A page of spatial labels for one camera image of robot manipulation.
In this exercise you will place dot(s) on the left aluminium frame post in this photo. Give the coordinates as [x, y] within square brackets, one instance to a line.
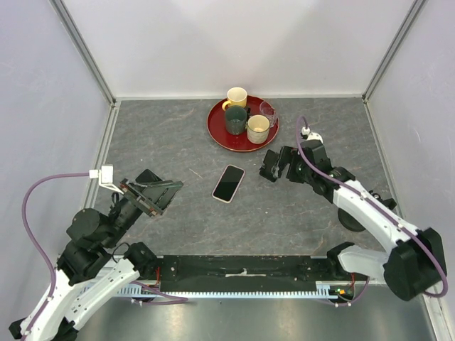
[76, 37]

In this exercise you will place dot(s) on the right aluminium frame post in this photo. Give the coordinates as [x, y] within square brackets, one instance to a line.
[393, 48]

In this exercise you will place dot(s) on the black round suction base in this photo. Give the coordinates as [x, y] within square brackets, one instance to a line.
[349, 222]

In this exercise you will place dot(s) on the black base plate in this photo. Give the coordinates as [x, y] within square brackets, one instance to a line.
[248, 274]

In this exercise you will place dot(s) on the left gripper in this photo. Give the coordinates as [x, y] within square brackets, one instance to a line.
[163, 194]

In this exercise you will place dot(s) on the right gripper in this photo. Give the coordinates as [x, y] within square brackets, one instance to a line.
[289, 155]

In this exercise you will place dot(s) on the aluminium frame post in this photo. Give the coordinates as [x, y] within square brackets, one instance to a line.
[393, 48]
[76, 37]

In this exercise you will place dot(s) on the dark green mug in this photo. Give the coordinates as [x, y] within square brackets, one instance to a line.
[235, 120]

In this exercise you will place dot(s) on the pink case smartphone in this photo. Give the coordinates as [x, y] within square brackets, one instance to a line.
[228, 184]

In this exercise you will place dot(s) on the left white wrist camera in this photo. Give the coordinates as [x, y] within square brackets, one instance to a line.
[104, 177]

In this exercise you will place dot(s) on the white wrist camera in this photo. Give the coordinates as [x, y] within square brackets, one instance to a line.
[104, 177]
[308, 135]

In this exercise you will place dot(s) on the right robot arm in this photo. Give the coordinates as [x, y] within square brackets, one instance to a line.
[412, 261]

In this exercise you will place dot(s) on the grey slotted cable duct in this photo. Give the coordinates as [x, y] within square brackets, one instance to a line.
[320, 292]

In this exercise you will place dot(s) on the cream faceted cup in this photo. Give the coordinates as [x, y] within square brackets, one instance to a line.
[257, 129]

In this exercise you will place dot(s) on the yellow mug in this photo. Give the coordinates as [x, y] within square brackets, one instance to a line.
[236, 96]

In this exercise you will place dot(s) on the white case smartphone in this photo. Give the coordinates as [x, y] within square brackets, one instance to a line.
[147, 176]

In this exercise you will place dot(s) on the clear drinking glass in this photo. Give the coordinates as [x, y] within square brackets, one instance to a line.
[268, 111]

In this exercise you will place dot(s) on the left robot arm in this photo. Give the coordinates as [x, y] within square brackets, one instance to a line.
[67, 306]

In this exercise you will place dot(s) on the red round tray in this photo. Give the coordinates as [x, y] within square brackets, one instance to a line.
[217, 131]

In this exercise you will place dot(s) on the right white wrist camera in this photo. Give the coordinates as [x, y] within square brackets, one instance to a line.
[308, 135]

